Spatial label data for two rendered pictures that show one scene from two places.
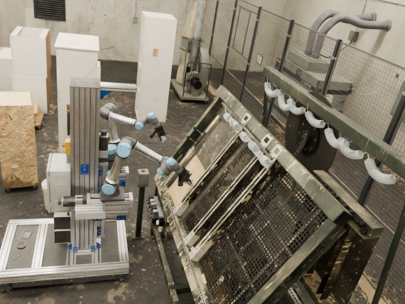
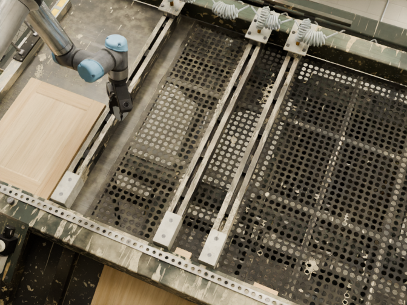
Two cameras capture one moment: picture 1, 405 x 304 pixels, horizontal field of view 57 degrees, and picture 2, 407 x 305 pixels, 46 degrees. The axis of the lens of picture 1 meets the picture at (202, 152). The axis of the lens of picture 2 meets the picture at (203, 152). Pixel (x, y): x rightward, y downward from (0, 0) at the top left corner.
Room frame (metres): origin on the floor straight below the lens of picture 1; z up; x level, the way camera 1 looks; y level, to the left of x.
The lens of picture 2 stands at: (1.60, 1.45, 1.40)
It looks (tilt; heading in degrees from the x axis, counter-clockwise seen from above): 4 degrees down; 302
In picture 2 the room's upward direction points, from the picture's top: 20 degrees clockwise
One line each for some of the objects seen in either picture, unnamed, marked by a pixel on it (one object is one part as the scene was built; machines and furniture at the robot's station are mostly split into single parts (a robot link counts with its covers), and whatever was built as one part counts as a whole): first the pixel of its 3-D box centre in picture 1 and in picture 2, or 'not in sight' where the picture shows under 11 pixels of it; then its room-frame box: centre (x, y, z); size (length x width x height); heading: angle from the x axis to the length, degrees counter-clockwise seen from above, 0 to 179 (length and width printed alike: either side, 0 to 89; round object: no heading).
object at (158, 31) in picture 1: (153, 69); not in sight; (7.29, 1.23, 1.03); 0.61 x 0.58 x 2.05; 19
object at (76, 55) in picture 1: (78, 96); not in sight; (5.56, 2.12, 0.88); 0.90 x 0.60 x 1.75; 19
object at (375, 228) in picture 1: (324, 242); (347, 173); (2.28, -1.03, 1.38); 0.70 x 0.15 x 0.85; 21
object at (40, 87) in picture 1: (32, 88); not in sight; (6.83, 3.51, 0.36); 0.80 x 0.58 x 0.72; 19
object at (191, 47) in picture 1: (193, 50); not in sight; (9.10, 0.61, 1.10); 1.37 x 0.70 x 2.20; 19
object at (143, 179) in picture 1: (143, 178); not in sight; (3.56, 0.61, 0.84); 0.12 x 0.12 x 0.18; 21
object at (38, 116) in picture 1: (26, 116); not in sight; (5.98, 3.22, 0.15); 0.61 x 0.52 x 0.31; 19
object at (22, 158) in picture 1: (17, 143); not in sight; (4.21, 2.41, 0.63); 0.50 x 0.42 x 1.25; 29
